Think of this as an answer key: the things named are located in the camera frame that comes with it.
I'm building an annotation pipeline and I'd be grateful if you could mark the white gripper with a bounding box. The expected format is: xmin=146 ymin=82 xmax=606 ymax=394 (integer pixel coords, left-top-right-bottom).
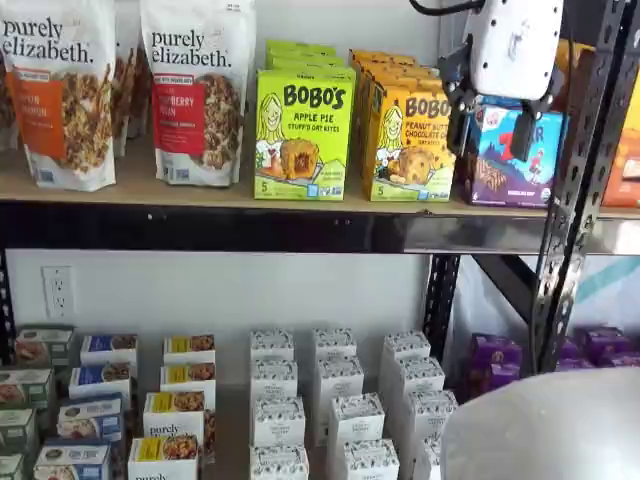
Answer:
xmin=438 ymin=0 xmax=564 ymax=162

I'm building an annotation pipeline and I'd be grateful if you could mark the orange Bobo's peanut butter box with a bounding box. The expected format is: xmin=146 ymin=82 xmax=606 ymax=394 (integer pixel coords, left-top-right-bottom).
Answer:
xmin=352 ymin=58 xmax=435 ymax=171
xmin=357 ymin=68 xmax=445 ymax=181
xmin=348 ymin=48 xmax=417 ymax=161
xmin=368 ymin=81 xmax=457 ymax=203

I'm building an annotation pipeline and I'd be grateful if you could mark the blue purple ZBar box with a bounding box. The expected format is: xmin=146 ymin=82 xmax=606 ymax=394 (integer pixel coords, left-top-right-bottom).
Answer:
xmin=474 ymin=93 xmax=524 ymax=109
xmin=463 ymin=99 xmax=567 ymax=208

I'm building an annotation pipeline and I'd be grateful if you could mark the orange snack box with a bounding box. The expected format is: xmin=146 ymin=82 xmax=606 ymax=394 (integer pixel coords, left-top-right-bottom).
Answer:
xmin=601 ymin=125 xmax=640 ymax=209

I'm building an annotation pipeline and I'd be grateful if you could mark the black diagonal shelf brace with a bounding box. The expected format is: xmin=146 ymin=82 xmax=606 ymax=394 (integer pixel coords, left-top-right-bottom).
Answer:
xmin=471 ymin=253 xmax=540 ymax=322

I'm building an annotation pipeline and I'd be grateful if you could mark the green Bobo's apple pie box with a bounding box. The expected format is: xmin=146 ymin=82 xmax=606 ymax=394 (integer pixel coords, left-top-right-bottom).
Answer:
xmin=264 ymin=39 xmax=338 ymax=57
xmin=266 ymin=50 xmax=347 ymax=68
xmin=269 ymin=61 xmax=357 ymax=74
xmin=254 ymin=68 xmax=358 ymax=202

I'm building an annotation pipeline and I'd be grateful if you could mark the purple snack box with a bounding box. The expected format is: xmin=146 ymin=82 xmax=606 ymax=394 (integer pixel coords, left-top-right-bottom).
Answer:
xmin=598 ymin=348 xmax=640 ymax=370
xmin=573 ymin=326 xmax=632 ymax=362
xmin=466 ymin=361 xmax=525 ymax=404
xmin=555 ymin=336 xmax=582 ymax=370
xmin=468 ymin=333 xmax=525 ymax=372

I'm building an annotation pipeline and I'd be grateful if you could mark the white patterned pantry box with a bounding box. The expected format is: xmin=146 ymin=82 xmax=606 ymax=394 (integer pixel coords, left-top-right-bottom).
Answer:
xmin=341 ymin=438 xmax=401 ymax=480
xmin=404 ymin=389 xmax=458 ymax=451
xmin=393 ymin=356 xmax=446 ymax=401
xmin=314 ymin=355 xmax=366 ymax=446
xmin=312 ymin=327 xmax=358 ymax=362
xmin=249 ymin=444 xmax=311 ymax=480
xmin=249 ymin=329 xmax=296 ymax=363
xmin=327 ymin=393 xmax=386 ymax=446
xmin=382 ymin=331 xmax=432 ymax=396
xmin=250 ymin=396 xmax=307 ymax=449
xmin=249 ymin=358 xmax=300 ymax=402

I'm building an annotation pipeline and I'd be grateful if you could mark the black metal shelf beam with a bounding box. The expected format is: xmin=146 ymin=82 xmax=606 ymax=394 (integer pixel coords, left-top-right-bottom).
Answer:
xmin=0 ymin=201 xmax=640 ymax=255

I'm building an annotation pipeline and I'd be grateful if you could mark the wooden shelf board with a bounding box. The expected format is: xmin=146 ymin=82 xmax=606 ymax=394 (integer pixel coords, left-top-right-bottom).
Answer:
xmin=0 ymin=133 xmax=640 ymax=220

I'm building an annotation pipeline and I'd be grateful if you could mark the yellow white granola box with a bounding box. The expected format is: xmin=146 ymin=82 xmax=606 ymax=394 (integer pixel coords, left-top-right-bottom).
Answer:
xmin=127 ymin=435 xmax=201 ymax=480
xmin=159 ymin=361 xmax=218 ymax=397
xmin=162 ymin=334 xmax=217 ymax=366
xmin=142 ymin=390 xmax=207 ymax=442

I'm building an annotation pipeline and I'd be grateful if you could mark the blue white granola box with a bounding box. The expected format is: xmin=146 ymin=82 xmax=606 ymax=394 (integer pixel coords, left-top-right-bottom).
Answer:
xmin=79 ymin=333 xmax=140 ymax=370
xmin=56 ymin=393 xmax=125 ymax=444
xmin=68 ymin=361 xmax=133 ymax=402
xmin=32 ymin=438 xmax=113 ymax=480

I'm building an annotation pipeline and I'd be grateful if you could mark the green granola box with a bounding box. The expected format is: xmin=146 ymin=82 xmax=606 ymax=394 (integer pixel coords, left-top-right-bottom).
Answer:
xmin=0 ymin=451 xmax=26 ymax=480
xmin=13 ymin=325 xmax=77 ymax=370
xmin=0 ymin=408 xmax=40 ymax=455
xmin=0 ymin=367 xmax=57 ymax=412

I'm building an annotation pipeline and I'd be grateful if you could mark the orange snack package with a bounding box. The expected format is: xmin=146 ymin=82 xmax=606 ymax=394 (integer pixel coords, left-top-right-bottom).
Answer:
xmin=553 ymin=38 xmax=597 ymax=114

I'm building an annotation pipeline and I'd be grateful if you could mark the granola bag red label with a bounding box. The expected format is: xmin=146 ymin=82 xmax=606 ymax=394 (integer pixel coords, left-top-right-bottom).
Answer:
xmin=139 ymin=0 xmax=258 ymax=188

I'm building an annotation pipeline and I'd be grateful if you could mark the granola bag partly hidden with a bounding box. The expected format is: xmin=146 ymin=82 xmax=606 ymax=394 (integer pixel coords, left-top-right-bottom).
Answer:
xmin=112 ymin=0 xmax=154 ymax=158

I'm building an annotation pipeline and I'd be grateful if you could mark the white small boxes group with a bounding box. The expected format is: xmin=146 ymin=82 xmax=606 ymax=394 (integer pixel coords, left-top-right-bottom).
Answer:
xmin=0 ymin=323 xmax=459 ymax=480

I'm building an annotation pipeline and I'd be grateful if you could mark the granola bag orange label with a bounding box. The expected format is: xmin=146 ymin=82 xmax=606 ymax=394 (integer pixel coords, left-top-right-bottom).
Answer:
xmin=0 ymin=0 xmax=118 ymax=193

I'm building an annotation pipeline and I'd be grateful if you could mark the granola bag brown print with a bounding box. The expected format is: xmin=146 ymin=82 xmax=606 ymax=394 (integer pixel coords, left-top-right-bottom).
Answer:
xmin=0 ymin=47 xmax=21 ymax=154

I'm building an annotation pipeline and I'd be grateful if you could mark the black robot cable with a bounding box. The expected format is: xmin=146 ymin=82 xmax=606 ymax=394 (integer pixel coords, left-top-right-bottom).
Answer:
xmin=408 ymin=0 xmax=484 ymax=17

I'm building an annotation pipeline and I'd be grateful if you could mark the perforated black shelf post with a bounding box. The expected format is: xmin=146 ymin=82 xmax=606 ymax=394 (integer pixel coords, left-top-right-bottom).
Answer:
xmin=427 ymin=253 xmax=462 ymax=389
xmin=0 ymin=248 xmax=16 ymax=367
xmin=531 ymin=0 xmax=640 ymax=375

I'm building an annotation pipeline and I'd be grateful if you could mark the white wall power outlet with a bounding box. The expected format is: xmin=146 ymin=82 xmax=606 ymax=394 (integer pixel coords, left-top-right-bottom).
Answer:
xmin=40 ymin=265 xmax=76 ymax=320

